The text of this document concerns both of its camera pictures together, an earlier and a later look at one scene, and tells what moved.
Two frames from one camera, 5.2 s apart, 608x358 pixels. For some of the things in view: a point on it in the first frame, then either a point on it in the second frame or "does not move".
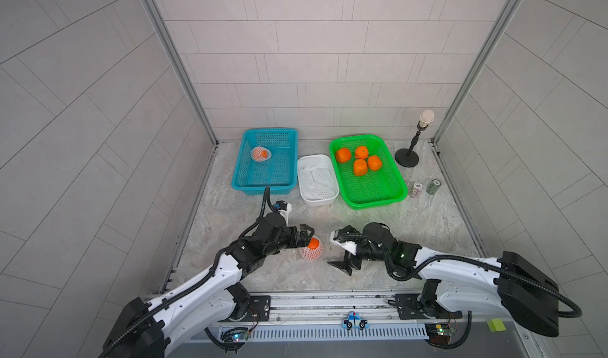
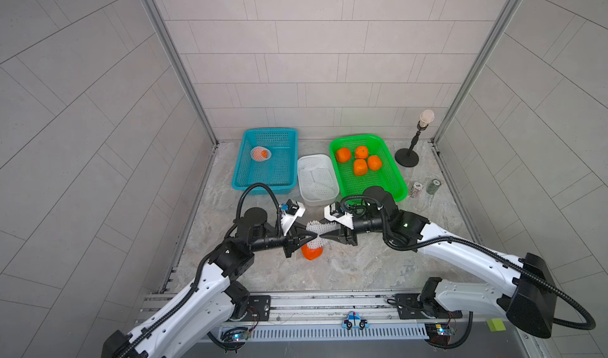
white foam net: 317,181 does not move
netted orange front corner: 374,162 does not move
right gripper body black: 365,252 -> 367,222
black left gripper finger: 305,232 does not move
